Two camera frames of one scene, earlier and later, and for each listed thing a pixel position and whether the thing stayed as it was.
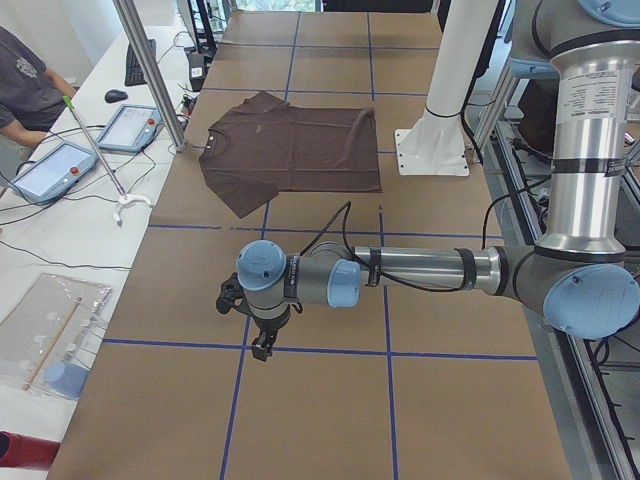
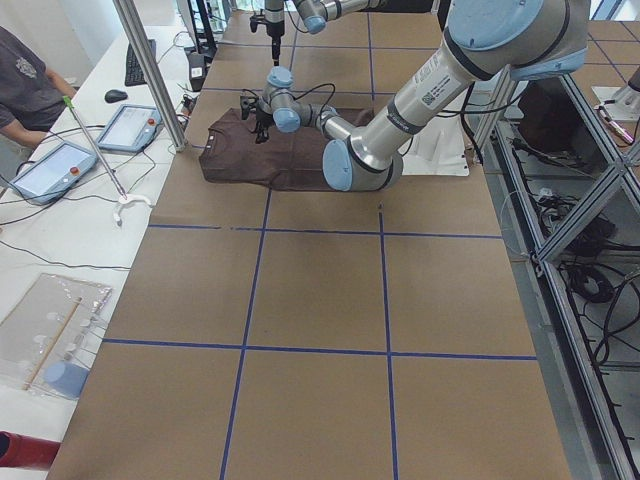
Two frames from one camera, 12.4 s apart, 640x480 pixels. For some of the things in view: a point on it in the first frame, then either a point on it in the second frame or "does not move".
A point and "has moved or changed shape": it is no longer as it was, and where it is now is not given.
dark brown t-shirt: x=262 y=147 has moved or changed shape
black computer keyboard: x=134 y=74 does not move
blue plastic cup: x=66 y=379 does not move
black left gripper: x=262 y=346 → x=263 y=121
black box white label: x=196 y=70 does not move
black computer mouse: x=112 y=96 does not move
